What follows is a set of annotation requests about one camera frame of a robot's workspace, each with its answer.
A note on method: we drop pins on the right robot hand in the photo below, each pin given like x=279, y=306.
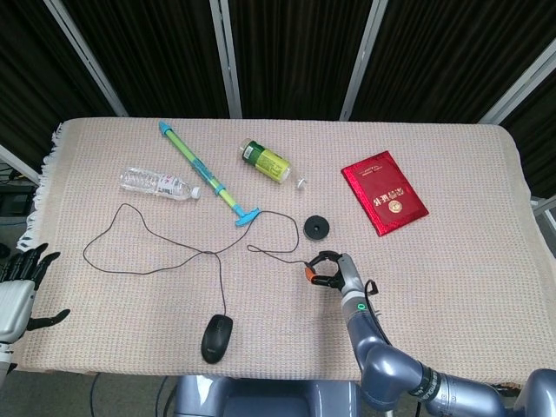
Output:
x=349, y=273

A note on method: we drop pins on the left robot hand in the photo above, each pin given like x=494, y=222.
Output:
x=15, y=299

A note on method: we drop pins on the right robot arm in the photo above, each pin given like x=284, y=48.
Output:
x=378, y=347

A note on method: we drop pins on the black computer mouse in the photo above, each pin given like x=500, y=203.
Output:
x=216, y=341

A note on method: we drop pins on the black tape roll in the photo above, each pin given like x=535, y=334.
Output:
x=321, y=232

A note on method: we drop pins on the beige woven tablecloth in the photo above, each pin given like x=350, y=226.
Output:
x=434, y=282

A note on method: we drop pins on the red certificate booklet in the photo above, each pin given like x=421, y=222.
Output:
x=382, y=191

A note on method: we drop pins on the dark equipment behind table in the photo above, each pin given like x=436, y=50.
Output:
x=15, y=200

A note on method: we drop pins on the green label plastic bottle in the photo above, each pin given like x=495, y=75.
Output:
x=269, y=163

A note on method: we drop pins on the grey blue robot torso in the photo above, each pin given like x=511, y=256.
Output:
x=260, y=399

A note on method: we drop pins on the clear plastic water bottle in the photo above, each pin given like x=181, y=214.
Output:
x=147, y=181

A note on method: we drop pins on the green blue toy water pump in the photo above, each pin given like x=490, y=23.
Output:
x=195, y=160

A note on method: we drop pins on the white metal stand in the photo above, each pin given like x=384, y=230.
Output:
x=543, y=208

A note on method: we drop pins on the dark screen panel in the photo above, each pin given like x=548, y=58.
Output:
x=152, y=56
x=434, y=56
x=299, y=56
x=538, y=152
x=35, y=87

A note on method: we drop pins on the white screen frame post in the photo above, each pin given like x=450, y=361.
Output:
x=17, y=163
x=87, y=56
x=521, y=82
x=228, y=65
x=362, y=65

